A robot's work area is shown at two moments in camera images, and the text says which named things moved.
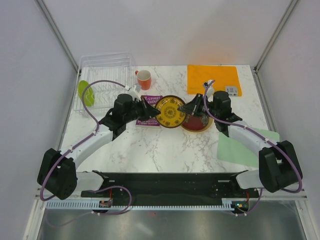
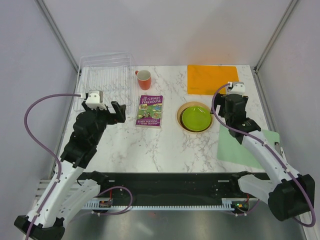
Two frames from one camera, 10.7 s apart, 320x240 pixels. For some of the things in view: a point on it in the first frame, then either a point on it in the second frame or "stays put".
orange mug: [144, 79] stays put
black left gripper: [150, 111] -> [120, 110]
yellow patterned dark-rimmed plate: [170, 116] -> [182, 124]
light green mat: [230, 151] stays put
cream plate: [197, 124] -> [178, 116]
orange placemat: [223, 76] stays put
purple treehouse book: [152, 100] stays put
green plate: [89, 95] -> [196, 118]
